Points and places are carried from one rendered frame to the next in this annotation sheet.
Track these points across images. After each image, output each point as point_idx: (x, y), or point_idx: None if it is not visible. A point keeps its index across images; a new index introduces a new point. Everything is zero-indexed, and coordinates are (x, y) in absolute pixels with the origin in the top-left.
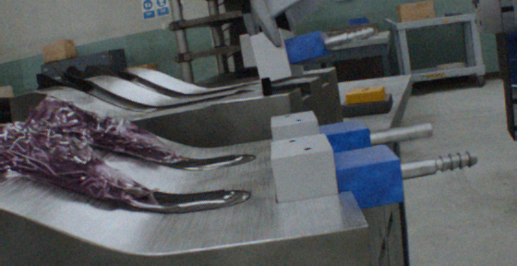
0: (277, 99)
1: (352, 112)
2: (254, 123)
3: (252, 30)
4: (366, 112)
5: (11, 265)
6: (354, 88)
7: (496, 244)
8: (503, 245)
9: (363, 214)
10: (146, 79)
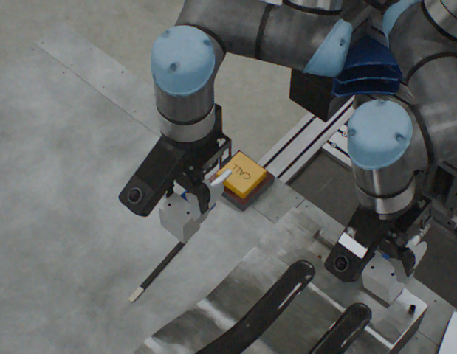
0: (422, 312)
1: (251, 202)
2: (409, 331)
3: (205, 218)
4: (260, 194)
5: None
6: (69, 102)
7: None
8: (7, 34)
9: None
10: (206, 346)
